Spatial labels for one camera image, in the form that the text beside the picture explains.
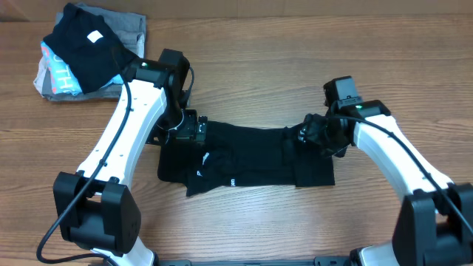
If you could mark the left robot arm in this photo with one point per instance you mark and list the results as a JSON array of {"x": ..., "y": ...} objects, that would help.
[{"x": 95, "y": 206}]

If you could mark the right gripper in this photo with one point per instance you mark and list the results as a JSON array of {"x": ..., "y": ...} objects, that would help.
[{"x": 309, "y": 131}]

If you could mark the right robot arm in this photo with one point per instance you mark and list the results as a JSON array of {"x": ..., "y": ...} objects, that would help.
[{"x": 434, "y": 225}]

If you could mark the folded white cloth under pile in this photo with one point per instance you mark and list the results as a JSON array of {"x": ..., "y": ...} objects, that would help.
[{"x": 42, "y": 82}]

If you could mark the black t-shirt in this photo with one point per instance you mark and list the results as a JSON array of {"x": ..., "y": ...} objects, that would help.
[{"x": 236, "y": 156}]

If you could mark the folded black shirt on pile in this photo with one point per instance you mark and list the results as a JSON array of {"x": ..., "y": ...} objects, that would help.
[{"x": 86, "y": 43}]

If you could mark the folded light blue shirt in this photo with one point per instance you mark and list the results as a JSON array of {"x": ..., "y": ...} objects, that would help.
[{"x": 63, "y": 80}]

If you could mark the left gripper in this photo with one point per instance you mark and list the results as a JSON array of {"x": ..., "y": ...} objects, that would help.
[{"x": 190, "y": 131}]

